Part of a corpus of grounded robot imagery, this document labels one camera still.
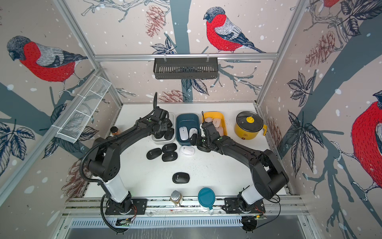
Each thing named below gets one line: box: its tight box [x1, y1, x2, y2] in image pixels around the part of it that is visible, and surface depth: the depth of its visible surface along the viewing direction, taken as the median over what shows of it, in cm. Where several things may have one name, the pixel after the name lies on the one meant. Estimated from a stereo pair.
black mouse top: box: [162, 142, 178, 153], surface depth 95 cm
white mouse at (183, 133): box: [179, 125, 190, 141], surface depth 103 cm
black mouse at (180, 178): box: [172, 172, 190, 184], surface depth 83 cm
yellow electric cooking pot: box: [234, 119, 261, 140], surface depth 94 cm
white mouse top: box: [179, 145, 196, 156], surface depth 94 cm
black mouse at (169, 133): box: [164, 127, 175, 141], surface depth 102 cm
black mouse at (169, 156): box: [161, 151, 178, 162], surface depth 92 cm
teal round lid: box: [197, 187, 216, 211], surface depth 71 cm
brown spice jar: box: [110, 125, 119, 136], surface depth 96 cm
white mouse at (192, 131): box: [189, 127, 198, 139], surface depth 103 cm
